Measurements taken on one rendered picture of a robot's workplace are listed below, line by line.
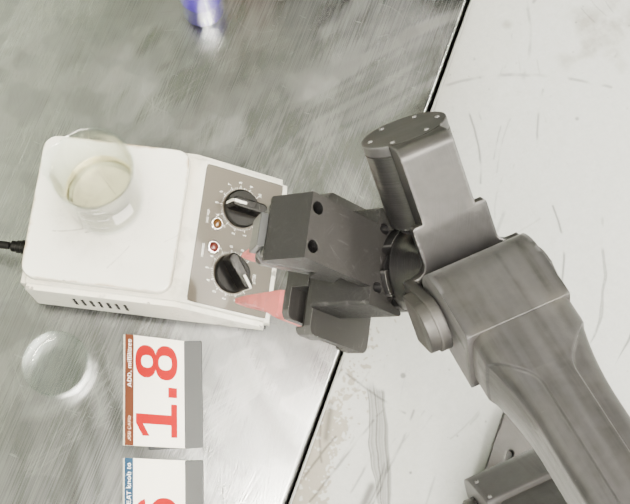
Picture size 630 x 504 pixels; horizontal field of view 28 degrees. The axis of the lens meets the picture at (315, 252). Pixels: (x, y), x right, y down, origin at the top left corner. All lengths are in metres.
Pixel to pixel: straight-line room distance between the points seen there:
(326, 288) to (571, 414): 0.22
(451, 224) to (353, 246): 0.07
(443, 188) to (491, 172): 0.35
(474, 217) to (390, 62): 0.39
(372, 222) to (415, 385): 0.27
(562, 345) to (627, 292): 0.40
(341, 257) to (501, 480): 0.22
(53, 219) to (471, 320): 0.41
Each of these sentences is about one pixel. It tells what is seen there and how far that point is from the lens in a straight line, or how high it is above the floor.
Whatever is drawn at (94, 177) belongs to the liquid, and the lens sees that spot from 1.00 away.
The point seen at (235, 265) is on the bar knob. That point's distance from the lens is 1.01.
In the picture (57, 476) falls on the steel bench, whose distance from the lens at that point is 1.07.
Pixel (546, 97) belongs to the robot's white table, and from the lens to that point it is 1.15.
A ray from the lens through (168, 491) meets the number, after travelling 1.04.
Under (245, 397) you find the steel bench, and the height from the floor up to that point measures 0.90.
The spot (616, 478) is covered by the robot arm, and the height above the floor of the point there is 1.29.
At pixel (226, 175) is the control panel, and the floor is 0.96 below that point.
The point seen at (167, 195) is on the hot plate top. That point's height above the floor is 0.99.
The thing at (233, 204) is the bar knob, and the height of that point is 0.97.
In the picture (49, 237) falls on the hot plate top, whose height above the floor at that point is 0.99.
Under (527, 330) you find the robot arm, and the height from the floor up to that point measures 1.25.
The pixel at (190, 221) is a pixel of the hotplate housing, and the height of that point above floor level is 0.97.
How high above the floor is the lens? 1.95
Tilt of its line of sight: 75 degrees down
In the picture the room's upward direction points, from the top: 3 degrees clockwise
